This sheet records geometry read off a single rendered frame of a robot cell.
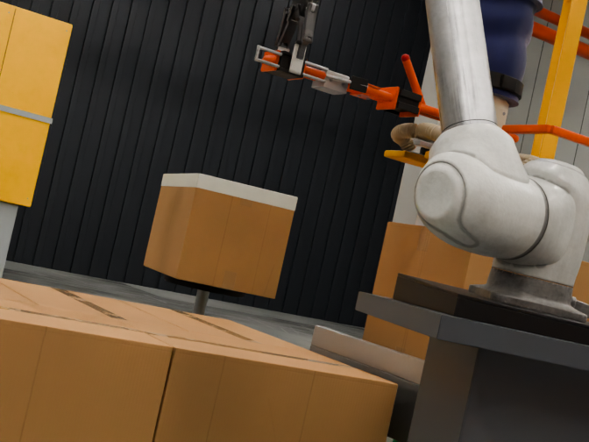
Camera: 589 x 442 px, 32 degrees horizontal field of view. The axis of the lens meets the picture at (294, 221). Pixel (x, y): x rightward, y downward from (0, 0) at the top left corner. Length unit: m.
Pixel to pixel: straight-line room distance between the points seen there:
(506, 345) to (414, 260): 1.13
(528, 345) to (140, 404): 0.90
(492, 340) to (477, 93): 0.45
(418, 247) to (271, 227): 1.21
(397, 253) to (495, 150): 1.13
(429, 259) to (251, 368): 0.66
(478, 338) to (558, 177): 0.38
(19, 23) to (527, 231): 8.26
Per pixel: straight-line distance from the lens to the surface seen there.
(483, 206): 1.71
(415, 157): 2.79
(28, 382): 2.15
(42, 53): 9.81
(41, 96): 9.78
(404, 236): 2.84
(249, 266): 3.88
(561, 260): 1.90
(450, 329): 1.64
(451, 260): 2.66
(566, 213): 1.88
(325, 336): 2.95
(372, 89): 2.62
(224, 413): 2.32
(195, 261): 3.82
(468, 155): 1.74
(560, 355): 1.72
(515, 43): 2.82
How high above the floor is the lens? 0.78
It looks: 2 degrees up
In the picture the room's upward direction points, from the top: 13 degrees clockwise
